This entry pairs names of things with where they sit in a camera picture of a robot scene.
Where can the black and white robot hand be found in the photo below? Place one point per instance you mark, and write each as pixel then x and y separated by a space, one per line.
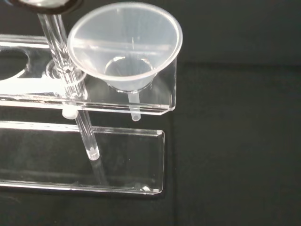
pixel 54 10

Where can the clear acrylic funnel stand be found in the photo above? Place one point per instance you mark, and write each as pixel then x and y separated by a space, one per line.
pixel 129 153

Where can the black cloth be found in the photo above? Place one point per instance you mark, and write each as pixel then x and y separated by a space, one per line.
pixel 235 141

